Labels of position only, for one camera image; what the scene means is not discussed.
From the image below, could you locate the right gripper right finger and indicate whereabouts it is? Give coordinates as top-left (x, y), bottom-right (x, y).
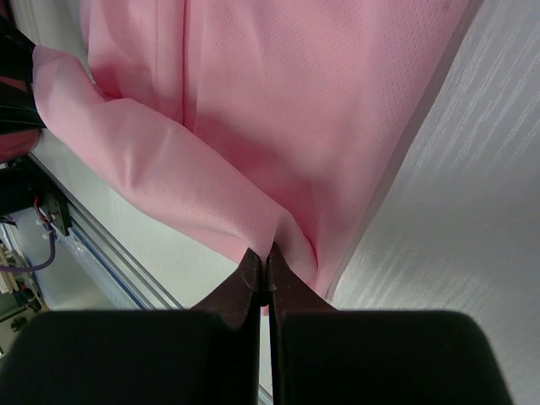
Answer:
top-left (266, 246), bottom-right (505, 404)

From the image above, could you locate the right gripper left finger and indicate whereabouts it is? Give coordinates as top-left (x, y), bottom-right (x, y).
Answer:
top-left (1, 251), bottom-right (261, 404)

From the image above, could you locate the pink t shirt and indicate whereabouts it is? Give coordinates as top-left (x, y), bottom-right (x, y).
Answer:
top-left (33, 1), bottom-right (479, 296)

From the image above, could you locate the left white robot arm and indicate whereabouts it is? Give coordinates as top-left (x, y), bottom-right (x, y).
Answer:
top-left (1, 1), bottom-right (45, 216)

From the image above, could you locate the aluminium rail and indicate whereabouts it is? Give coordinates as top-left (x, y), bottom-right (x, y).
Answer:
top-left (24, 151), bottom-right (275, 405)

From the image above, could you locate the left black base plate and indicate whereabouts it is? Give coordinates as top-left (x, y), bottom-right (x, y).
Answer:
top-left (42, 192), bottom-right (72, 236)

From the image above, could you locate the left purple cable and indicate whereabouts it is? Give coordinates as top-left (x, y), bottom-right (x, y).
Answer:
top-left (0, 227), bottom-right (58, 272)

